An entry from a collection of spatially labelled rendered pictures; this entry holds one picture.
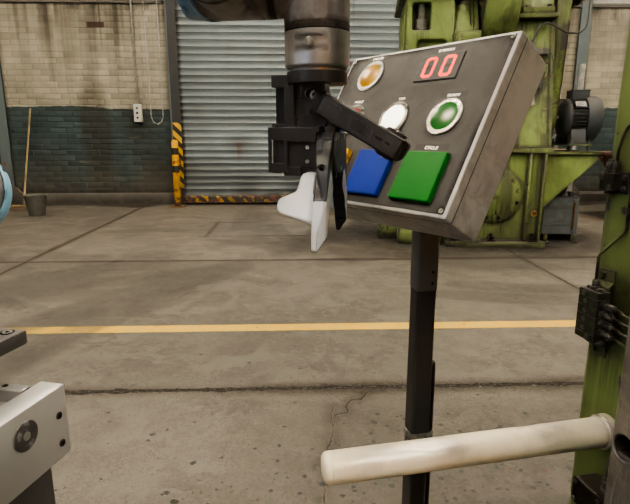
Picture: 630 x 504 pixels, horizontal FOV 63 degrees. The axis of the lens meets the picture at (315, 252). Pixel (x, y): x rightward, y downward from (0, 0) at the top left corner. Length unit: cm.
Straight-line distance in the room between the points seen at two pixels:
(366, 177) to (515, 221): 462
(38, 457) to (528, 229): 505
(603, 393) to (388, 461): 37
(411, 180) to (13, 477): 59
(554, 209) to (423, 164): 511
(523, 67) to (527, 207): 457
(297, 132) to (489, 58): 31
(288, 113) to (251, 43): 771
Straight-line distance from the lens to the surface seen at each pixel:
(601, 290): 88
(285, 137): 61
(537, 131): 541
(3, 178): 85
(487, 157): 74
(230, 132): 824
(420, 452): 78
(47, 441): 71
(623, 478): 63
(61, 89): 897
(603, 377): 94
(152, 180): 856
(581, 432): 90
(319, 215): 57
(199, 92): 835
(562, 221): 587
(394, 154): 59
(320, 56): 61
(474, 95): 77
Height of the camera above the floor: 106
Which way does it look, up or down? 13 degrees down
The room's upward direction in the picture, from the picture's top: straight up
